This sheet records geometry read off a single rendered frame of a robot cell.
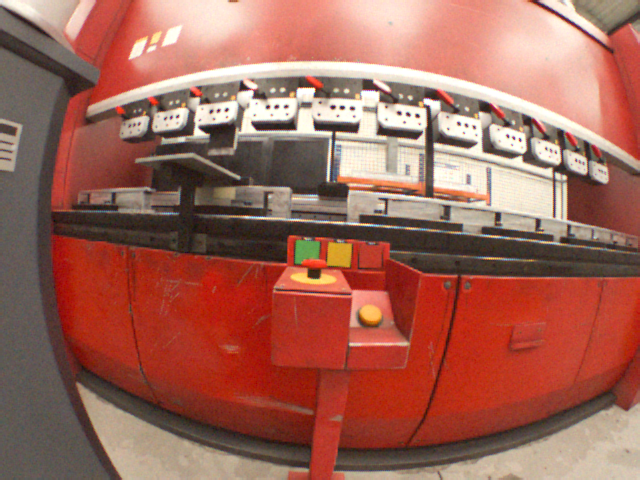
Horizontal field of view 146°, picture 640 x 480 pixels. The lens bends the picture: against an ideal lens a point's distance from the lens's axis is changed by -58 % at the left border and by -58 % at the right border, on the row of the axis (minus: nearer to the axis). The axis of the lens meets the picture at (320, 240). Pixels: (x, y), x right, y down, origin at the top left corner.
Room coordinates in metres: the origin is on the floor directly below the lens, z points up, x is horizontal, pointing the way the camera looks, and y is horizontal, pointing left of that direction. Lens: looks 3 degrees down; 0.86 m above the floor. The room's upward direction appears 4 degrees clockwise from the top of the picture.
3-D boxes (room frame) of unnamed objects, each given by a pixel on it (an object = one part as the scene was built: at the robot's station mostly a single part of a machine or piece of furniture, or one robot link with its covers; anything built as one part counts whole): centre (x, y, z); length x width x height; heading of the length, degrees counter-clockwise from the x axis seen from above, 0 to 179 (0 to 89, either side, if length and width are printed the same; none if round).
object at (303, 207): (0.99, -0.07, 0.93); 2.30 x 0.14 x 0.10; 86
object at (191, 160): (0.57, 0.36, 1.00); 0.26 x 0.18 x 0.01; 176
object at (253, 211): (0.66, 0.31, 0.89); 0.30 x 0.05 x 0.03; 86
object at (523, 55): (0.68, -0.30, 1.74); 3.00 x 0.08 x 0.80; 86
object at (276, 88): (0.71, 0.17, 1.26); 0.15 x 0.09 x 0.17; 86
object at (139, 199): (0.76, 0.90, 0.92); 0.50 x 0.06 x 0.10; 86
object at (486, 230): (0.60, -0.65, 0.89); 0.30 x 0.05 x 0.03; 86
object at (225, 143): (0.72, 0.35, 1.13); 0.10 x 0.02 x 0.10; 86
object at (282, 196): (0.72, 0.29, 0.92); 0.39 x 0.06 x 0.10; 86
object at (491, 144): (0.66, -0.62, 1.26); 0.15 x 0.09 x 0.17; 86
